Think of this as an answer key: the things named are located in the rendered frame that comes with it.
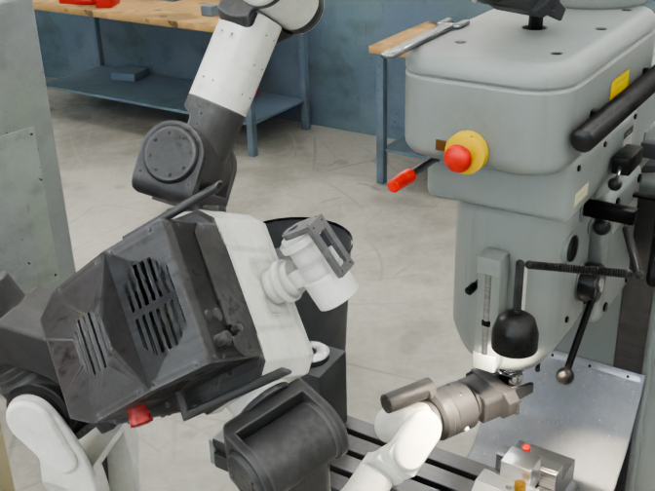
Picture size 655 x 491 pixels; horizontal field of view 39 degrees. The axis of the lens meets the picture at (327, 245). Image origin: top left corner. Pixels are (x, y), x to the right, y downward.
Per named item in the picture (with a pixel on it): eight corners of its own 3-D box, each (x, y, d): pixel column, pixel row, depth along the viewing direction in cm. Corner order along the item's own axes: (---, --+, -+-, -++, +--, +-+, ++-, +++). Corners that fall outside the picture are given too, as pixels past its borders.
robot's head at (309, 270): (302, 322, 132) (353, 298, 128) (262, 265, 130) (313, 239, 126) (313, 301, 138) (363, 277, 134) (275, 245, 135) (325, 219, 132)
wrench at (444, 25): (399, 60, 127) (400, 55, 127) (373, 57, 129) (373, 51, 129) (470, 24, 146) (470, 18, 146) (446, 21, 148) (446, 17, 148)
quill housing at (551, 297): (549, 392, 156) (564, 216, 143) (438, 358, 167) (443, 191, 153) (587, 340, 171) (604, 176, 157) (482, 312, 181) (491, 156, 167)
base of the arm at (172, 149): (128, 214, 131) (204, 207, 129) (124, 124, 132) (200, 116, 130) (171, 222, 146) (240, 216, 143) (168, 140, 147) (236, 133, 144)
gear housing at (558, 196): (569, 227, 139) (575, 164, 135) (423, 196, 151) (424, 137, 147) (635, 158, 164) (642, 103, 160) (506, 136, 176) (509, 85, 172)
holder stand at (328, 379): (322, 450, 203) (319, 372, 194) (237, 422, 213) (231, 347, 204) (347, 420, 212) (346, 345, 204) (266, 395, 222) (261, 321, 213)
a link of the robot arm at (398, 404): (467, 437, 161) (414, 461, 155) (432, 433, 170) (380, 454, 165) (450, 374, 160) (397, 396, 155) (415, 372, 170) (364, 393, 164)
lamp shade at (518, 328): (488, 356, 144) (490, 321, 141) (493, 332, 150) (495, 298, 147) (536, 361, 142) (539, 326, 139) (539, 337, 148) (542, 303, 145)
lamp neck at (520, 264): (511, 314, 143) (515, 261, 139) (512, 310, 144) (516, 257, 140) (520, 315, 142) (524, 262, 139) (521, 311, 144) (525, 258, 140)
